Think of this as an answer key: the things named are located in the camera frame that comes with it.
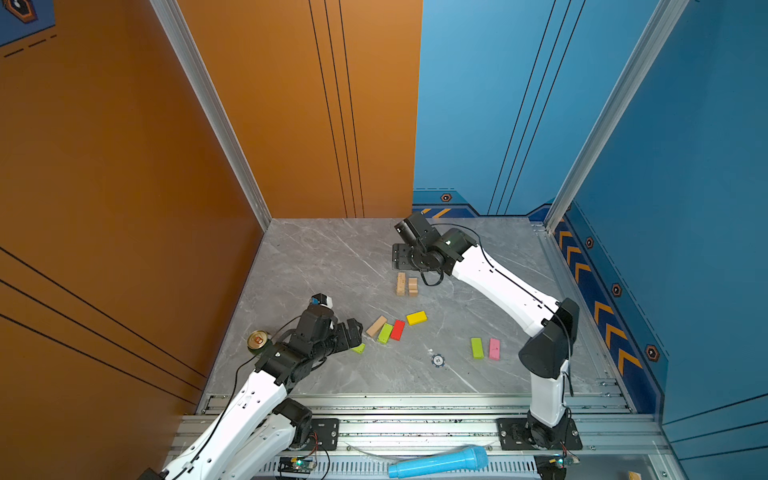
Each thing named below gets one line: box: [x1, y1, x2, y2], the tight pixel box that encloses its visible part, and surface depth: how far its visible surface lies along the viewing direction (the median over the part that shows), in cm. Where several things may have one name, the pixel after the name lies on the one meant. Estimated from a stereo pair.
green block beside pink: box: [471, 337, 484, 359], surface depth 89 cm
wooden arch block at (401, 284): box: [396, 272, 406, 296], surface depth 101 cm
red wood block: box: [390, 320, 406, 341], surface depth 93 cm
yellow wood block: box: [406, 310, 428, 326], surface depth 96 cm
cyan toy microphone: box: [388, 445, 489, 479], surface depth 69 cm
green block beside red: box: [378, 323, 393, 344], surface depth 92 cm
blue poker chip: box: [431, 354, 445, 368], surface depth 87 cm
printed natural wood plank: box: [366, 315, 388, 337], surface depth 93 cm
